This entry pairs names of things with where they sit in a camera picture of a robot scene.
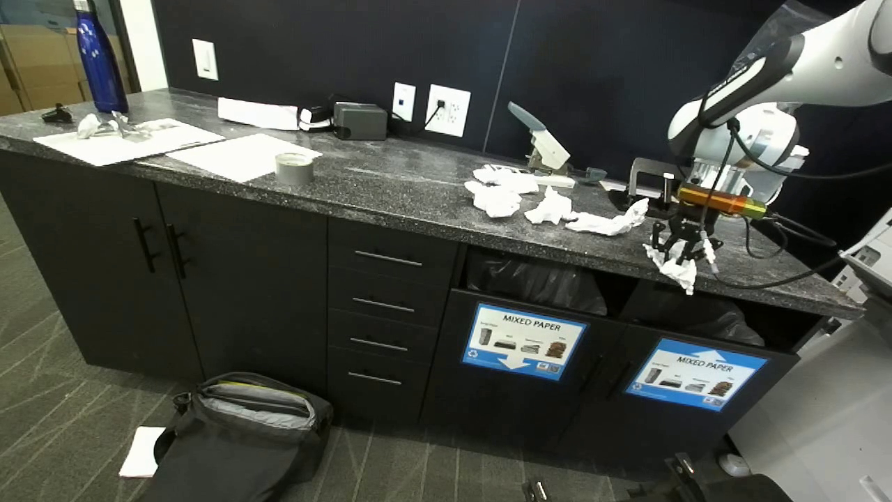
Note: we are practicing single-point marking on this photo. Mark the left mixed paper sign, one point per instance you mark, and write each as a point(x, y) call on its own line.
point(523, 340)

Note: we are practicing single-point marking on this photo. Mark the black grey backpack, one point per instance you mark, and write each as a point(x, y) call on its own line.
point(242, 438)

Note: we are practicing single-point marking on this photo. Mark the mixed paper sign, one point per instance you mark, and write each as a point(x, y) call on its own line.
point(692, 375)
point(523, 340)

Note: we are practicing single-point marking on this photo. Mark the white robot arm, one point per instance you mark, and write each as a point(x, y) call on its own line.
point(741, 139)

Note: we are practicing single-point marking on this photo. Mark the black three-hole punch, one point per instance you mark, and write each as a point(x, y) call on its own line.
point(653, 175)

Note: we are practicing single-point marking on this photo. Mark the black recycle bin bag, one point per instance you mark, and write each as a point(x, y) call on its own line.
point(536, 281)
point(704, 315)

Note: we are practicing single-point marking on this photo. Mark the black cabinet with drawers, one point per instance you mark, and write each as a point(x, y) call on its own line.
point(183, 281)

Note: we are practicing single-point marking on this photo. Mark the black recycle bin bag right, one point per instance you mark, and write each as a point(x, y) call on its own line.
point(704, 315)

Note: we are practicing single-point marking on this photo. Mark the white paper on floor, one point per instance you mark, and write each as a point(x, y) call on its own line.
point(141, 459)

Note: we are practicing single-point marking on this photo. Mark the white small wall plate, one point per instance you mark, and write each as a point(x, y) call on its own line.
point(402, 102)

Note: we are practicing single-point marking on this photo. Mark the grey white stapler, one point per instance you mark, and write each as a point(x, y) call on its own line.
point(547, 150)

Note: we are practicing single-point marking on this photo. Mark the roll of grey tape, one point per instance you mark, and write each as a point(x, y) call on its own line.
point(293, 164)

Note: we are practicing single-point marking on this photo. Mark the white folded paper stack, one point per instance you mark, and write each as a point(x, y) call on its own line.
point(263, 116)

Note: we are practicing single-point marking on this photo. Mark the white light switch plate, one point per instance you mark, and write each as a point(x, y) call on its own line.
point(204, 60)

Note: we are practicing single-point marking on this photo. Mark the black recycle bin bag left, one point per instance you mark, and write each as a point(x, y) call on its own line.
point(536, 281)

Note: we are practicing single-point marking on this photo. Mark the black power adapter box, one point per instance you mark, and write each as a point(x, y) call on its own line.
point(362, 121)

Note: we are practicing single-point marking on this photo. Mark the white paper sheet left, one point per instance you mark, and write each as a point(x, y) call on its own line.
point(141, 139)

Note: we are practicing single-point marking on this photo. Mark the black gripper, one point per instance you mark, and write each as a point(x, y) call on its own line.
point(685, 231)

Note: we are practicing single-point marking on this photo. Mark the right mixed paper sign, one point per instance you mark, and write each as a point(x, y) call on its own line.
point(692, 375)

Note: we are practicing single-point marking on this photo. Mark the white paper sheet right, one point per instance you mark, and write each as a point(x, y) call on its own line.
point(244, 156)

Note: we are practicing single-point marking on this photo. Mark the blue water bottle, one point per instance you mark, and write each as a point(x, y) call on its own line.
point(100, 60)

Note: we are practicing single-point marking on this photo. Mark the white double wall outlet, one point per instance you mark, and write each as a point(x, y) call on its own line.
point(448, 109)

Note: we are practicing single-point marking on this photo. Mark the white paper sheet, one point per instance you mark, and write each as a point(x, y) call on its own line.
point(141, 139)
point(244, 156)

